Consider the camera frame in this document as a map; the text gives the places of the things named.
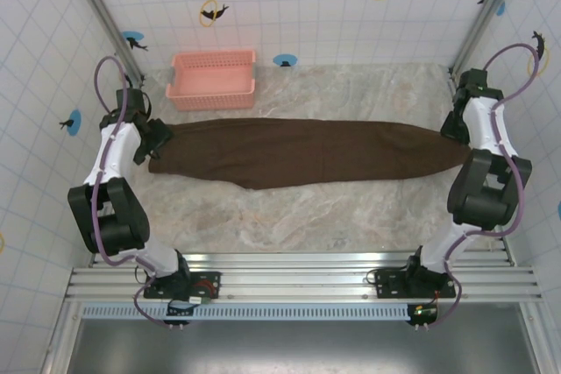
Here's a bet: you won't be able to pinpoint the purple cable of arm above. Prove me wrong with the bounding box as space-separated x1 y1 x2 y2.
89 55 186 329
431 42 542 329

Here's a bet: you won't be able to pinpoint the white slotted cable duct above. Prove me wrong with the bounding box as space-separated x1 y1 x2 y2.
81 302 436 321

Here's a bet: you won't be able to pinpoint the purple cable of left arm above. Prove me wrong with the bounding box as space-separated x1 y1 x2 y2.
89 55 186 329

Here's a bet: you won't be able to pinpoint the brown long pants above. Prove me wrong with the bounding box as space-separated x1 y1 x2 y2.
147 117 472 193

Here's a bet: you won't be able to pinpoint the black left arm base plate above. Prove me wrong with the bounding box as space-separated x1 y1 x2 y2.
142 270 224 301

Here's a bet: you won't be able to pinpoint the pink plastic basket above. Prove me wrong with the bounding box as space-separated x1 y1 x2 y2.
165 49 258 113

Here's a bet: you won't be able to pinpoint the aluminium frame post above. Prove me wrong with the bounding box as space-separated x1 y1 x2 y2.
64 0 148 84
450 0 529 77

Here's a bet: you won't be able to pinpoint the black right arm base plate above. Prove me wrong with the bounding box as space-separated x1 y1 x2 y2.
374 267 458 300

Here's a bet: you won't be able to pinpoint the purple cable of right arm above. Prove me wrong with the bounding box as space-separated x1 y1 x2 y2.
431 42 542 329

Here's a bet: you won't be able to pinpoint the aluminium mounting rail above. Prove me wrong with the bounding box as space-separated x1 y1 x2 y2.
64 252 545 305

